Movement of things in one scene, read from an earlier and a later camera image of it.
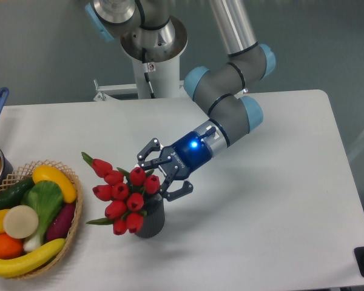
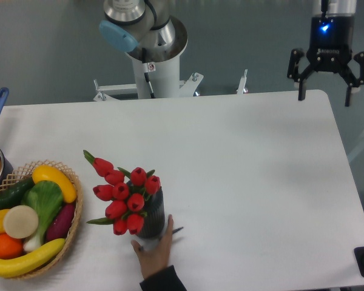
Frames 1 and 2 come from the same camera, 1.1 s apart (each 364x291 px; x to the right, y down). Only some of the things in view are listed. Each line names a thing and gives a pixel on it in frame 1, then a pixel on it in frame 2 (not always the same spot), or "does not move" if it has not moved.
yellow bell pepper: [46, 173] does not move
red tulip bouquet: [122, 188] does not move
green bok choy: [46, 200] does not move
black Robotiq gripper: [189, 155] -> [330, 48]
